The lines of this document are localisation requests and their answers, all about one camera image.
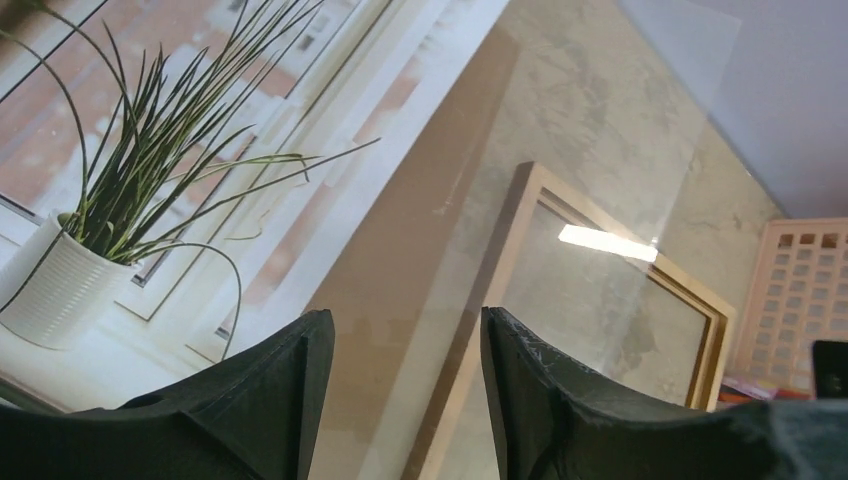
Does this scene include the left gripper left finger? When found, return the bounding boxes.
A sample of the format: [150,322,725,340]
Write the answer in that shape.
[1,310,335,479]

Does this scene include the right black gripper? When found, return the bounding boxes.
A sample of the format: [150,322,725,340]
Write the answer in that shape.
[812,340,848,399]

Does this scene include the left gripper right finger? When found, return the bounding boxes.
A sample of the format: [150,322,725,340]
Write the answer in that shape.
[480,307,847,479]

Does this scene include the wooden picture frame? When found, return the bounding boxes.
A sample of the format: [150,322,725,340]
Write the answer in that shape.
[403,162,736,479]

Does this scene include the plant photo print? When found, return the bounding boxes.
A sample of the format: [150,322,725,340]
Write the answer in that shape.
[1,1,505,412]

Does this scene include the clear acrylic sheet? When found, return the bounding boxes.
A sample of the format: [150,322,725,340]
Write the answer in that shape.
[359,1,741,479]

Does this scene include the brown backing board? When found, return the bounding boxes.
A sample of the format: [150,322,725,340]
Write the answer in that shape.
[310,27,518,479]

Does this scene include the orange file organizer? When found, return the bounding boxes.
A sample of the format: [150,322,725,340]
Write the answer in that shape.
[722,218,847,399]

